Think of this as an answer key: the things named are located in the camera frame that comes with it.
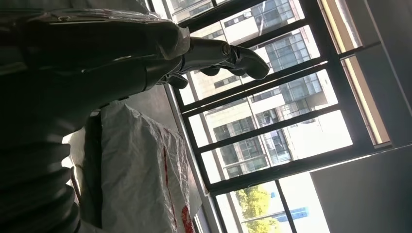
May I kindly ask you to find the black framed window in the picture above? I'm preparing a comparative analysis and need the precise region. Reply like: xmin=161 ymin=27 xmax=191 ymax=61
xmin=146 ymin=0 xmax=394 ymax=233

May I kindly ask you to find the beige building outside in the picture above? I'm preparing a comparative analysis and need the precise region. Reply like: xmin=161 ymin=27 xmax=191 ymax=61
xmin=167 ymin=0 xmax=353 ymax=181

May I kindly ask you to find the grey package with red print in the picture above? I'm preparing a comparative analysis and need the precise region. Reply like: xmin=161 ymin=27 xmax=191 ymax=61
xmin=63 ymin=101 xmax=202 ymax=233

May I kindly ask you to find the green tree outside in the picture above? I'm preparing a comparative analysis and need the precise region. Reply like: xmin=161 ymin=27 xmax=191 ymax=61
xmin=235 ymin=184 xmax=281 ymax=233

